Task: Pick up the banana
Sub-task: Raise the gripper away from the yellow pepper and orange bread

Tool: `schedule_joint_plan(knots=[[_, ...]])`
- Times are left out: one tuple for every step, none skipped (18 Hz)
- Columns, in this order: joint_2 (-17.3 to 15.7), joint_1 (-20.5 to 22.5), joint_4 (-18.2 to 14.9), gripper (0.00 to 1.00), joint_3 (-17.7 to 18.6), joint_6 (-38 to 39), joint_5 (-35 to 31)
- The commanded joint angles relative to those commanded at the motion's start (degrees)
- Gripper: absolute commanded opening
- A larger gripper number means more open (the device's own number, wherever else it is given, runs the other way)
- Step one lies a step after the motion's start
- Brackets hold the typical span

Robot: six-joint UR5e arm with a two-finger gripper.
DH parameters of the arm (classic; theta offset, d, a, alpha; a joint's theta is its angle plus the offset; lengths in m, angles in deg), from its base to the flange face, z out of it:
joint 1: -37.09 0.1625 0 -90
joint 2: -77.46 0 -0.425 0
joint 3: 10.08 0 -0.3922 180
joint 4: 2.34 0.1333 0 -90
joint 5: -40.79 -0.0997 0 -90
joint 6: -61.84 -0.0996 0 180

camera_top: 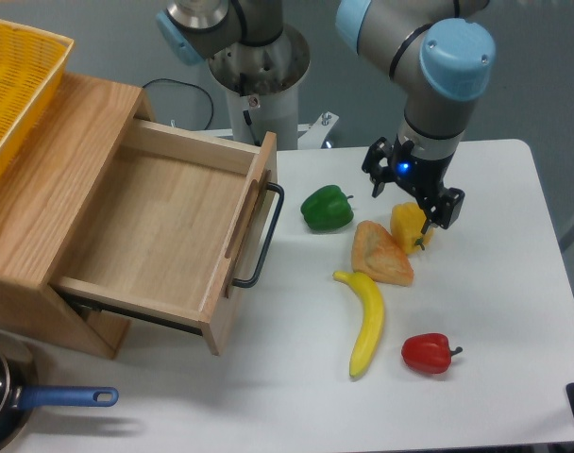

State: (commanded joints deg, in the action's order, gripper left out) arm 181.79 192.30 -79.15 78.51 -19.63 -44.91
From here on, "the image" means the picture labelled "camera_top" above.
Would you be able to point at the red bell pepper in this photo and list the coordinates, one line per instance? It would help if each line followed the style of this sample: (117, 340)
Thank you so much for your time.
(429, 353)

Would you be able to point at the orange pastry turnover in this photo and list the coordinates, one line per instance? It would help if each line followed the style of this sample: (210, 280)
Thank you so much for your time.
(376, 253)

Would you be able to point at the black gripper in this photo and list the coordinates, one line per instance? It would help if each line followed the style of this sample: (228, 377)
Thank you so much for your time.
(419, 176)

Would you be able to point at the yellow plastic basket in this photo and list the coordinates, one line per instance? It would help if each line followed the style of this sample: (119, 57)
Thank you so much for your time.
(32, 63)

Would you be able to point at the green bell pepper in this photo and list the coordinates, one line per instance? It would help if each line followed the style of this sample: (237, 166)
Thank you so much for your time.
(327, 209)

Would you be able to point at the yellow banana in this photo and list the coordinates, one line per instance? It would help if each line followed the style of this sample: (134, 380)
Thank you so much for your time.
(368, 339)

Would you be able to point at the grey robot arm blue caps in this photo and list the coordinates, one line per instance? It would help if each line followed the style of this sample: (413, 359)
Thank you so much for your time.
(430, 49)

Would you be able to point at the yellow bell pepper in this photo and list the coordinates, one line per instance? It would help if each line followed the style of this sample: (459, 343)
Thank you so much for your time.
(406, 224)

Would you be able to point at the black pan blue handle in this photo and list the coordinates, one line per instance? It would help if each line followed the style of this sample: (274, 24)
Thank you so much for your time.
(21, 392)

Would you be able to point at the wooden drawer cabinet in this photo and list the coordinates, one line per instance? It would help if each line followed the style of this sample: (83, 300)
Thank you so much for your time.
(43, 195)

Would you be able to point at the black drawer handle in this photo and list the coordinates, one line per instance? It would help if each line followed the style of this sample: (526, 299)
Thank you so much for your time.
(250, 282)

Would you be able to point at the open wooden drawer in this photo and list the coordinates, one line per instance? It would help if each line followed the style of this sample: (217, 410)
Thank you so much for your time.
(176, 217)

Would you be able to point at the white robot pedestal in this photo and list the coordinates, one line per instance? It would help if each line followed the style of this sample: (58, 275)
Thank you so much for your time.
(261, 84)

